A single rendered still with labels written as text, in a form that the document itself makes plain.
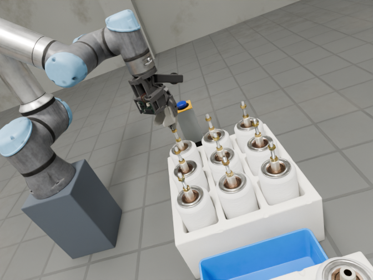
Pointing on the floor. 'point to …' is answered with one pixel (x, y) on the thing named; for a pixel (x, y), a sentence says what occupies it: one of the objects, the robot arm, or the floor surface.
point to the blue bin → (265, 258)
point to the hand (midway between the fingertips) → (172, 124)
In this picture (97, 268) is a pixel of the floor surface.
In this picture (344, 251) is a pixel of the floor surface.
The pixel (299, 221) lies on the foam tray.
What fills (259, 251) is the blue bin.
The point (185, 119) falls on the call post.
